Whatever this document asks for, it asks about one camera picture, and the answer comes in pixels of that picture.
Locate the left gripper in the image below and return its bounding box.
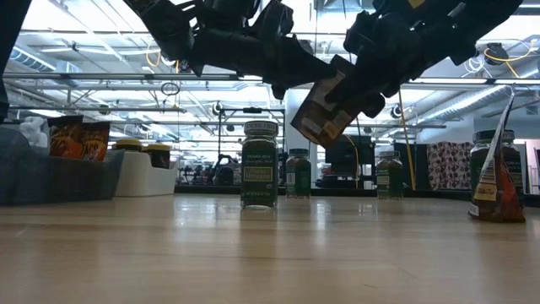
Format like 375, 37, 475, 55
187, 0, 338, 101

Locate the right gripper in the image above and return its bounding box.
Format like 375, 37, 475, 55
325, 8, 459, 119

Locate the green-lid oregano jar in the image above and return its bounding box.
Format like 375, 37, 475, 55
240, 120, 279, 211
285, 148, 312, 199
469, 129, 524, 195
375, 150, 402, 201

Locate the yellow-lid spice jar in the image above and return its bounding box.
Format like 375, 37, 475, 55
145, 143, 172, 170
116, 138, 143, 153

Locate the black perforated computer case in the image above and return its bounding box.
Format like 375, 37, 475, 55
324, 133, 376, 189

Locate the brown patterned cloth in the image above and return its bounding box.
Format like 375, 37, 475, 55
427, 141, 473, 191

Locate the white plastic bin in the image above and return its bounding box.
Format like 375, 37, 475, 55
114, 149, 178, 198

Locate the grey plastic bin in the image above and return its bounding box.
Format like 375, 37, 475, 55
0, 126, 127, 207

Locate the white plastic object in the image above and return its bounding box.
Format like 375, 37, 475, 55
19, 117, 50, 149

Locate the yellow cable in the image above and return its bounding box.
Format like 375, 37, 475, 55
397, 90, 418, 192

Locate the silver ventilation duct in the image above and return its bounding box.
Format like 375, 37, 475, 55
415, 84, 516, 124

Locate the black ceiling cable reel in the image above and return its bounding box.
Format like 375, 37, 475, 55
484, 41, 510, 65

